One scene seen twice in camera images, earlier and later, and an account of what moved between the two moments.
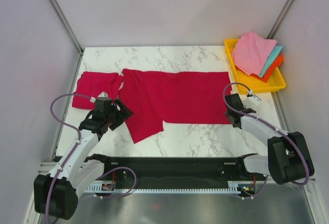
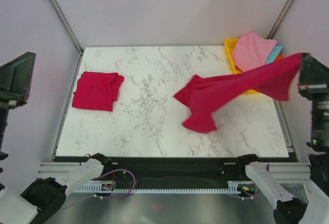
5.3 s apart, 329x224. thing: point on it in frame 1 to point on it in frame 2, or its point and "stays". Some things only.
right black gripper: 226,112 to 314,75
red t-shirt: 157,97 to 202,94
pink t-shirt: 251,52 stays
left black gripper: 125,114 to 15,78
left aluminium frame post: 61,16 stays
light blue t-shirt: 276,50 stays
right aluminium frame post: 275,27 stays
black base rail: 185,170 stays
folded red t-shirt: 92,84 stays
